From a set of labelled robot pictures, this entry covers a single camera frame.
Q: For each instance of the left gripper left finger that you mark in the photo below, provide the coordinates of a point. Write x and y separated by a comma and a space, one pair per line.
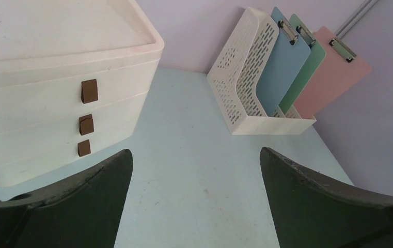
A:
82, 210

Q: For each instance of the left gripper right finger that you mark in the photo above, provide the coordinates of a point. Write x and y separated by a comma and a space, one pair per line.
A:
310, 209

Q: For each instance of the cream three-drawer cabinet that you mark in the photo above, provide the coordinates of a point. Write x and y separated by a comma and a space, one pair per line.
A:
74, 76

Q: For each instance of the pink clipboard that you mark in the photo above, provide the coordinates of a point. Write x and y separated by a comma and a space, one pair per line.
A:
340, 69

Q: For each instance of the green clipboard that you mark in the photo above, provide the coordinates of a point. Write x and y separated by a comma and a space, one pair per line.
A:
315, 58

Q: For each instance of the blue clipboard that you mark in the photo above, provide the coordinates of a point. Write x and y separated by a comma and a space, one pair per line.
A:
284, 63

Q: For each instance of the cream file organizer rack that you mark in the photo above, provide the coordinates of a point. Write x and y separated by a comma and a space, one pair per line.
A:
236, 72

